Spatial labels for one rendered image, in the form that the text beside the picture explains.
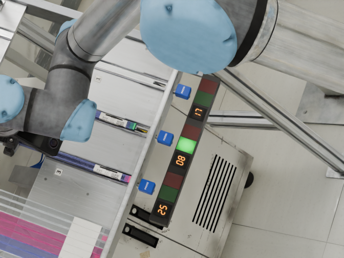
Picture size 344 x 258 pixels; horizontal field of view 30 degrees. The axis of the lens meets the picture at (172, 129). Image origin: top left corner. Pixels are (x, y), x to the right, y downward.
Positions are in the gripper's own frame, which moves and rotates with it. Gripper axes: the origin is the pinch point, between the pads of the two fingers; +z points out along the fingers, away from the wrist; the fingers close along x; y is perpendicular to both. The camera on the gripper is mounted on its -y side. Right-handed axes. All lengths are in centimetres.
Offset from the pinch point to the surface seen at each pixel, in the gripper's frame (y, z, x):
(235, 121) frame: -49, 31, -32
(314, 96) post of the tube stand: -74, 49, -56
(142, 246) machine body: -37, 39, 8
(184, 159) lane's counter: -33.3, -6.9, -8.3
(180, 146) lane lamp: -31.6, -6.4, -10.6
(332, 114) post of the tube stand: -79, 42, -50
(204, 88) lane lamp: -32.1, -6.6, -24.5
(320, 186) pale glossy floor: -81, 40, -27
